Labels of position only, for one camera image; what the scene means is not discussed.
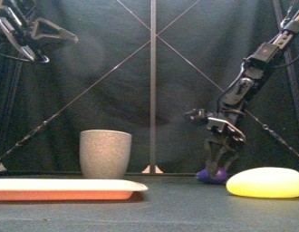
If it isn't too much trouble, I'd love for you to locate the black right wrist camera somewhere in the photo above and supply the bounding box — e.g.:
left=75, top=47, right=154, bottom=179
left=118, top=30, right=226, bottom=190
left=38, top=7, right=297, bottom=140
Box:
left=181, top=108, right=214, bottom=126

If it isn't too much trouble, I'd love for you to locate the yellow rounded toy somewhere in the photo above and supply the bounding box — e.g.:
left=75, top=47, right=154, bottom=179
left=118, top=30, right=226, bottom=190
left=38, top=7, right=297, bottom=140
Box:
left=225, top=166, right=299, bottom=199

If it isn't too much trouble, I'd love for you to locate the pink rectangular plate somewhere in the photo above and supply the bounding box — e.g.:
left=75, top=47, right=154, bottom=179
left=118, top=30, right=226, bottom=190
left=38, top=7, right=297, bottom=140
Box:
left=0, top=178, right=149, bottom=202

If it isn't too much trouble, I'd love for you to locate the pale post foot bracket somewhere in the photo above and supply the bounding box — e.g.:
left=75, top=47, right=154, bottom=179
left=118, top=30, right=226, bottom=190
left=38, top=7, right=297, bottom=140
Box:
left=141, top=164, right=163, bottom=175

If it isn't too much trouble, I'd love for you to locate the grey vertical frame post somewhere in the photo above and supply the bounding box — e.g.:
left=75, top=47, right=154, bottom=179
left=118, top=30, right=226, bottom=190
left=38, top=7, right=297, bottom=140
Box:
left=149, top=0, right=158, bottom=175

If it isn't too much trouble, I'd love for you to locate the dark side frame post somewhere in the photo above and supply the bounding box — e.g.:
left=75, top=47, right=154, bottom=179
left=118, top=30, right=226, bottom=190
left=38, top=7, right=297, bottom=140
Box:
left=270, top=0, right=299, bottom=143

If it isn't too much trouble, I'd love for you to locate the grey speckled cup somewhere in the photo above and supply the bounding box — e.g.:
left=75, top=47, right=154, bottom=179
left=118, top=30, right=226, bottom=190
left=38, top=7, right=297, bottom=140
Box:
left=78, top=129, right=133, bottom=180

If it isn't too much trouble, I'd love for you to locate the grey diagonal brace cable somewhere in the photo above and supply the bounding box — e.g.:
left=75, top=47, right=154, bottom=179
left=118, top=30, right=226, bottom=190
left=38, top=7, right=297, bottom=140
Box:
left=0, top=0, right=202, bottom=163
left=113, top=0, right=299, bottom=160

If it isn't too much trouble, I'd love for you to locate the purple toy eggplant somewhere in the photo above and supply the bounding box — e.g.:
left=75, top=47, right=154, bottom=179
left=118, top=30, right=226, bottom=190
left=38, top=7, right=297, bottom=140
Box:
left=195, top=166, right=229, bottom=186

